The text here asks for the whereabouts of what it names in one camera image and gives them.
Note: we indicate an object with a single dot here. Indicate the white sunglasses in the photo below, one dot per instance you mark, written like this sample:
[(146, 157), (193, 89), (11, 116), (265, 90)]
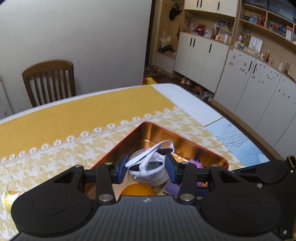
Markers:
[(151, 161)]

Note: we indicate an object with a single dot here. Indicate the purple spiky toy figure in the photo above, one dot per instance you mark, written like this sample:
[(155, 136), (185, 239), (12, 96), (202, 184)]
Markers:
[(197, 163)]

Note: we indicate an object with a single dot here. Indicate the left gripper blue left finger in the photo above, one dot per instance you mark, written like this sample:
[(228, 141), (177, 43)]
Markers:
[(106, 176)]

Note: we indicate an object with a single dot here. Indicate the red square metal tin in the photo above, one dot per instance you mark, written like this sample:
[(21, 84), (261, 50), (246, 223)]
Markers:
[(147, 135)]

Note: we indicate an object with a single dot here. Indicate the round tin with lid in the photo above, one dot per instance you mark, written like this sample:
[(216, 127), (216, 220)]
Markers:
[(155, 180)]

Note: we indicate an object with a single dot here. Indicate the yellow houndstooth table mat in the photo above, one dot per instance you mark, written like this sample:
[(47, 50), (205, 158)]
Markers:
[(41, 142)]

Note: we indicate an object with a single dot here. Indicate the white wall cabinet unit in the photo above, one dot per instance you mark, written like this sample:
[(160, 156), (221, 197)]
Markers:
[(242, 52)]

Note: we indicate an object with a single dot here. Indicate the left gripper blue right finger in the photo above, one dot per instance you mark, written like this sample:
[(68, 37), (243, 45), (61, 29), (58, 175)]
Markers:
[(185, 175)]

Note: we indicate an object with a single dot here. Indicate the white yellow supplement bottle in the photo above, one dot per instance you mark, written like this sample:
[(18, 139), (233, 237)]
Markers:
[(8, 198)]

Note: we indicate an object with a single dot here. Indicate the orange fruit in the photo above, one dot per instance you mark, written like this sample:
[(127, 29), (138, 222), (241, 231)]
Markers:
[(138, 189)]

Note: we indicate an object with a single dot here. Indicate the purple candy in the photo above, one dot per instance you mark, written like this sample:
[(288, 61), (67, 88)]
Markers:
[(172, 189)]

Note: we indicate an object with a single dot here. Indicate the white tote bag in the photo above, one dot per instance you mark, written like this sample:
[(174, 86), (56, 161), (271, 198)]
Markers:
[(165, 40)]

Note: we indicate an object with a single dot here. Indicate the wooden slatted chair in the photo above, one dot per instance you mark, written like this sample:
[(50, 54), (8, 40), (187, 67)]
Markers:
[(49, 81)]

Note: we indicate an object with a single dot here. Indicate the white drawer sideboard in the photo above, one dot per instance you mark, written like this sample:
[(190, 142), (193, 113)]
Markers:
[(5, 107)]

